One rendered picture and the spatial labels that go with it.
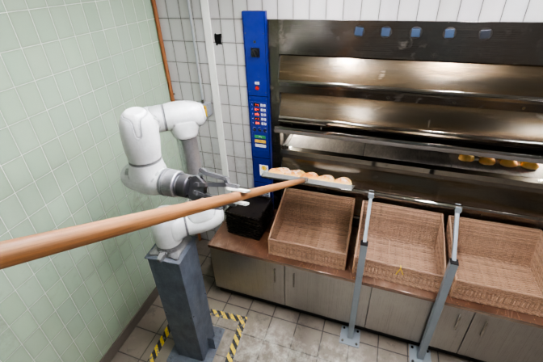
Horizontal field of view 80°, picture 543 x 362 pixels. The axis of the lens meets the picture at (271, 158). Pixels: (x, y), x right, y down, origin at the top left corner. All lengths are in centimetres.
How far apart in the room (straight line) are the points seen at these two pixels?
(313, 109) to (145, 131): 146
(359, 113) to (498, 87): 77
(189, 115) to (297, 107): 94
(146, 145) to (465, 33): 173
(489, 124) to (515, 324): 119
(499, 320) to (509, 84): 138
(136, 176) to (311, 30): 145
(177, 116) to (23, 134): 74
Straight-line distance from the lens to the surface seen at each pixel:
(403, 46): 212
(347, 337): 279
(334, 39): 213
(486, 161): 261
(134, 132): 103
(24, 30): 194
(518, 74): 227
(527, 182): 257
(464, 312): 249
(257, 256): 246
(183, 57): 256
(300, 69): 222
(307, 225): 267
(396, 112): 224
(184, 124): 160
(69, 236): 51
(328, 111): 226
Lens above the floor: 238
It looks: 30 degrees down
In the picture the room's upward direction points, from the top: 2 degrees counter-clockwise
